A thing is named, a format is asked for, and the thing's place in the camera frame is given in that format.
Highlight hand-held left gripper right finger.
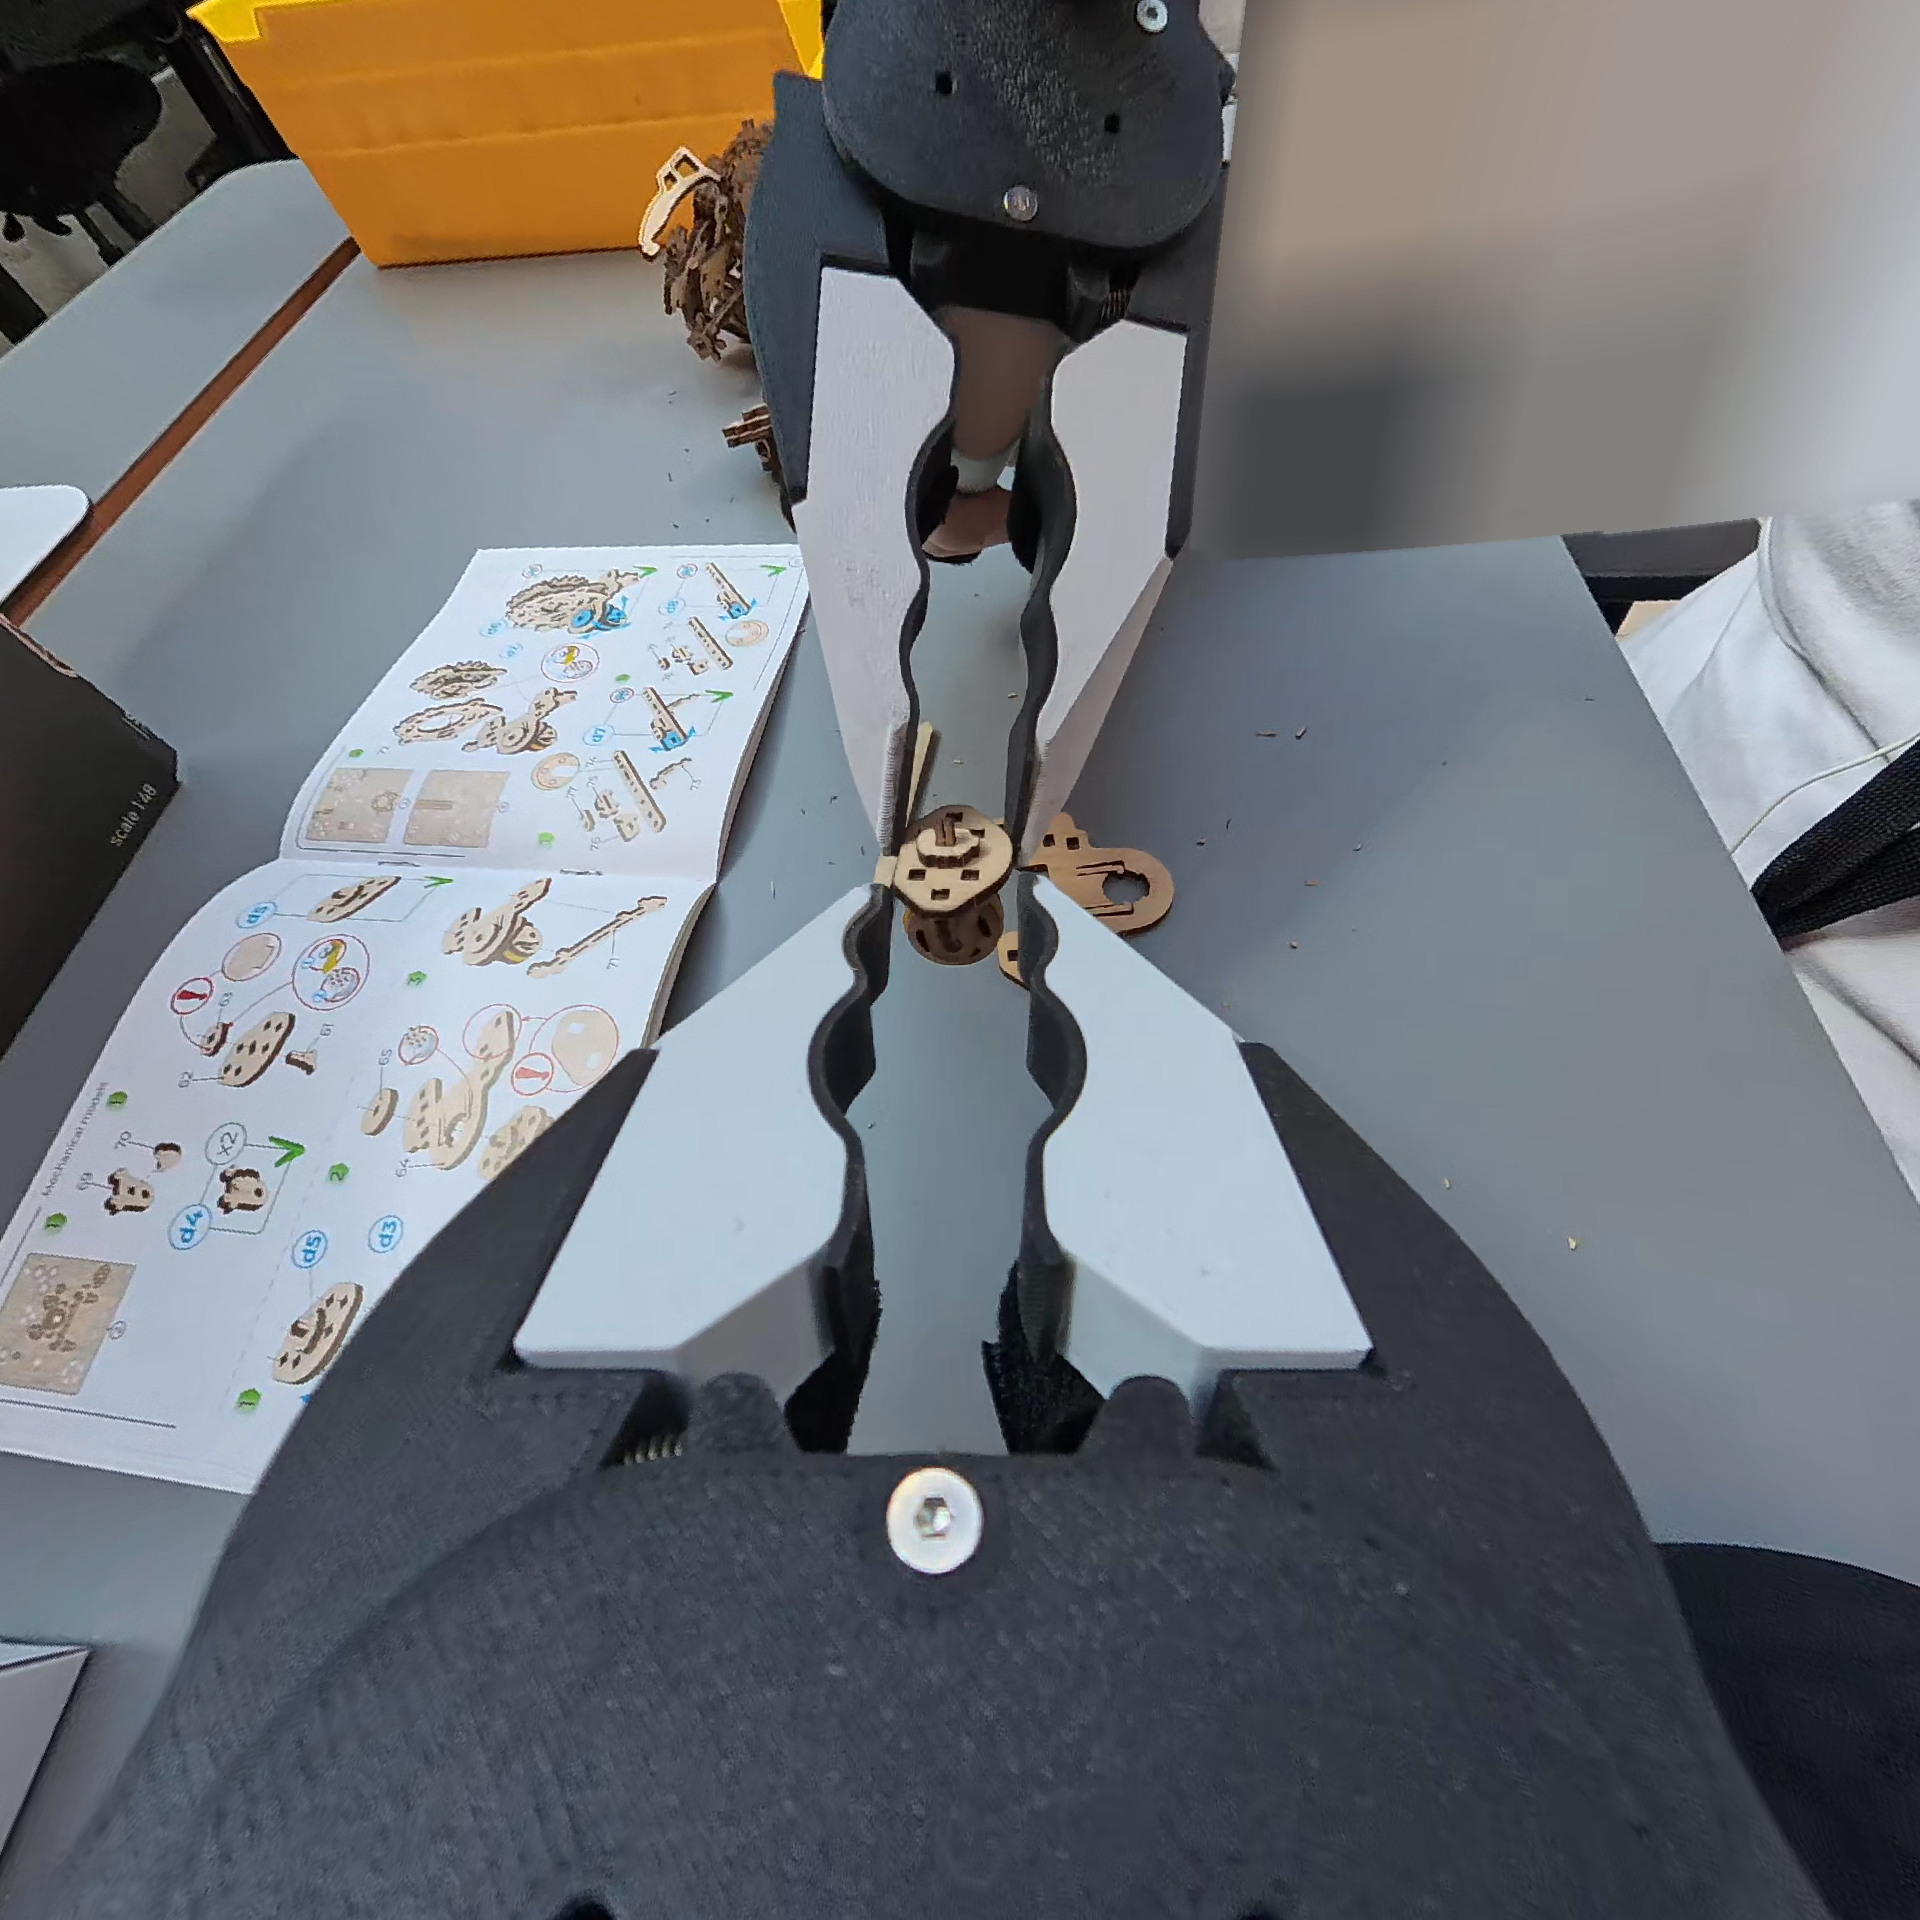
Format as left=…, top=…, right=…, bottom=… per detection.
left=1015, top=875, right=1379, bottom=1392

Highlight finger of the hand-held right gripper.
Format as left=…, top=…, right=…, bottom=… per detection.
left=745, top=70, right=966, bottom=858
left=1015, top=167, right=1235, bottom=864

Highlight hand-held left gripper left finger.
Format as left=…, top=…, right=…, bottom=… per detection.
left=514, top=886, right=884, bottom=1383

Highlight notched wooden part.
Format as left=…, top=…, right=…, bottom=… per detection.
left=997, top=810, right=1179, bottom=987

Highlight wooden disc axle assembly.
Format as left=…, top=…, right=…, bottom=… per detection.
left=880, top=803, right=1008, bottom=969

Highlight wooden gear model assembly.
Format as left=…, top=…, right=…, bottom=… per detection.
left=641, top=121, right=777, bottom=364

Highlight person's right hand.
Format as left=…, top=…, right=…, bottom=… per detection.
left=922, top=308, right=1072, bottom=561

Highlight illustrated instruction booklet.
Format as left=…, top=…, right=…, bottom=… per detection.
left=0, top=541, right=814, bottom=1497

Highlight yellow plastic bin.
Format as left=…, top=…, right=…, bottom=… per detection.
left=186, top=0, right=830, bottom=272

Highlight person's white hoodie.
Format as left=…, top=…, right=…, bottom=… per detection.
left=1621, top=503, right=1920, bottom=1206

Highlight black cardboard box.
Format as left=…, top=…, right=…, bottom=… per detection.
left=0, top=614, right=182, bottom=1060

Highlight black fabric object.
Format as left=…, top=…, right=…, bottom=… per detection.
left=1655, top=1541, right=1920, bottom=1920

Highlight white flat object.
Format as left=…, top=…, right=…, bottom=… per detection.
left=0, top=483, right=93, bottom=621

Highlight black office chair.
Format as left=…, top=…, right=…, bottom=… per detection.
left=0, top=0, right=298, bottom=346

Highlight black shoulder strap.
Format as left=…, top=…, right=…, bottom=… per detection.
left=1746, top=740, right=1920, bottom=947

